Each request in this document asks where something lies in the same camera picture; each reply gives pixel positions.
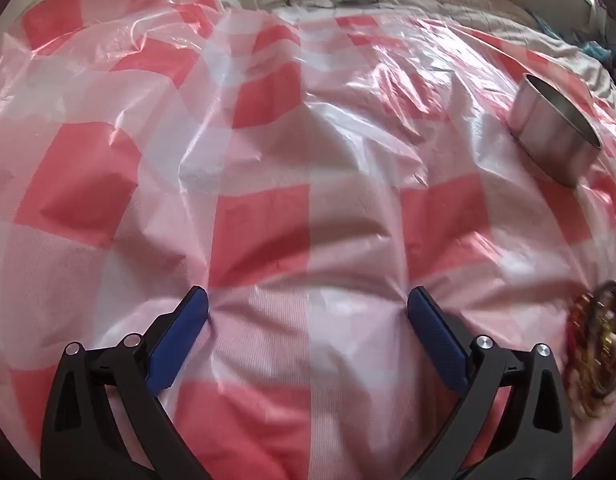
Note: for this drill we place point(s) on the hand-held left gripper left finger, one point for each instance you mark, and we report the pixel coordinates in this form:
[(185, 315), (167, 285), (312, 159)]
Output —
[(180, 335)]

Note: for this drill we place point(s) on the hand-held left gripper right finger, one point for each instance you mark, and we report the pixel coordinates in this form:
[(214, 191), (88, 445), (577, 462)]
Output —
[(438, 340)]

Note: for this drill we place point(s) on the round steel bowl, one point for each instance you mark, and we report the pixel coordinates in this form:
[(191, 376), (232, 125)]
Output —
[(543, 130)]

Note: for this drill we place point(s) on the pink checkered plastic sheet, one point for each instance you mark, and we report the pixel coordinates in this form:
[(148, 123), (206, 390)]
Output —
[(288, 160)]

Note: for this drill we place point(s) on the blue plastic bag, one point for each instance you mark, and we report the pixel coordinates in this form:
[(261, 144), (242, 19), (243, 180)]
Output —
[(595, 50)]

